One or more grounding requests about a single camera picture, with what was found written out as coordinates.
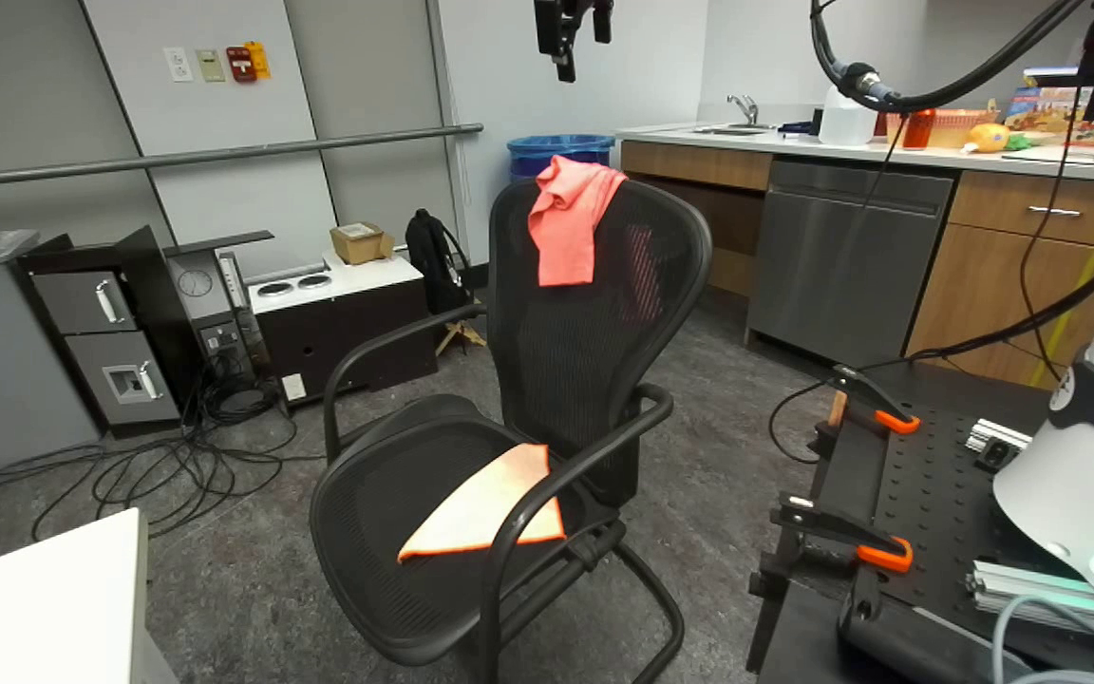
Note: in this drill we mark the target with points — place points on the chrome sink faucet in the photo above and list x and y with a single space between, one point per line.
747 110

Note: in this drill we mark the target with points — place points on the black object beside sink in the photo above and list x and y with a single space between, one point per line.
799 128

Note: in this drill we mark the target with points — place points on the white table with grey legs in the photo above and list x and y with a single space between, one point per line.
39 608

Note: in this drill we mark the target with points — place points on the white plastic jug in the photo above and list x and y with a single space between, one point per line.
850 121

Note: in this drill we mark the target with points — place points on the orange container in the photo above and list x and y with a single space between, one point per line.
959 128

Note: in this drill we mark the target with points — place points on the black backpack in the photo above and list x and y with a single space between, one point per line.
434 258

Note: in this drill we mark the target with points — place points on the low white-topped bench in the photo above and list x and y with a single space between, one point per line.
360 282

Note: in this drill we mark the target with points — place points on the black mesh office chair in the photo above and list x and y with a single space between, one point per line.
585 329

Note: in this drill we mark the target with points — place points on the blue recycling bin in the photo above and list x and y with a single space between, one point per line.
550 152

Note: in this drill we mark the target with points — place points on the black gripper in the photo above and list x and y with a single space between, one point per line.
571 22

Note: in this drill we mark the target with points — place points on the wooden counter cabinet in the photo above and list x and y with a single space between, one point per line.
1003 278

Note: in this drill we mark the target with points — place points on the red cup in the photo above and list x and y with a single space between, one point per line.
922 130

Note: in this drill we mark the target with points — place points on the silver aluminium rail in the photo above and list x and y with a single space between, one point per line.
1041 587

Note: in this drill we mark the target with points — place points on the yellow fruit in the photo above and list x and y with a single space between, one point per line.
988 139

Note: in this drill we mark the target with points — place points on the dark filing cabinet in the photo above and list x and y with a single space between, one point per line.
103 342

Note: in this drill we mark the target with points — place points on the white light switch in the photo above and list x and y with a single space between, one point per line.
180 63

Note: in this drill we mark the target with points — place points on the black perforated robot table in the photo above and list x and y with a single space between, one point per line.
928 496

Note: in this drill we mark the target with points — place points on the pale wall plate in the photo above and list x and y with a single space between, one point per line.
210 67

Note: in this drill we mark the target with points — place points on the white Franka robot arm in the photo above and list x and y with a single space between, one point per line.
1079 478

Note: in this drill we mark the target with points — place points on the orange seat cushion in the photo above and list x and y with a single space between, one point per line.
482 508

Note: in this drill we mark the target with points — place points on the grey wall handrail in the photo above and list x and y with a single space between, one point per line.
192 155

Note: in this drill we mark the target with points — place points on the grey metal cabinet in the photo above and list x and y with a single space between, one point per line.
0 364

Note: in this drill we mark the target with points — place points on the black hand truck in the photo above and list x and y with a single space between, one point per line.
228 348

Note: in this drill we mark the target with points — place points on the small cardboard box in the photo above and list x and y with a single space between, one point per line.
360 242

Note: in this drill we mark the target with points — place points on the orange sweatshirt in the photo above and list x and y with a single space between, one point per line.
569 228

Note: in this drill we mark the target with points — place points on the stainless steel dishwasher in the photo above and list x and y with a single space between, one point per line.
846 258

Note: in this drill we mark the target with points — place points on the red fire alarm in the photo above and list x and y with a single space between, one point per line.
247 63

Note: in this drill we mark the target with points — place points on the small grey metal block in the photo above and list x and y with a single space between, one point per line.
998 443

